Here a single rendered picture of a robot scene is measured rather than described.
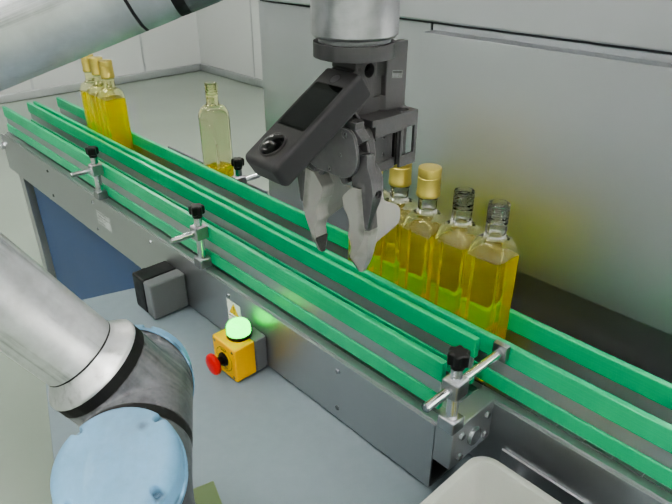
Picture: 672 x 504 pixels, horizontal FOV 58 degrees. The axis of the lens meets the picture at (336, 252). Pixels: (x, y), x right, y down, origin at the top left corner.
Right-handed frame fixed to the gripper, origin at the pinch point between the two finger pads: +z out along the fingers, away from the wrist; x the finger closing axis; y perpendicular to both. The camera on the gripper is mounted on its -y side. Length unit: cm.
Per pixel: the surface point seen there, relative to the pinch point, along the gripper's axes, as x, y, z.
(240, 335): 35.0, 10.1, 34.2
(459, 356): -6.7, 14.2, 16.9
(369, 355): 10.0, 16.3, 27.5
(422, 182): 11.7, 28.1, 3.7
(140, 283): 65, 7, 36
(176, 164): 94, 33, 24
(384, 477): 1.9, 11.7, 42.9
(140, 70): 590, 265, 108
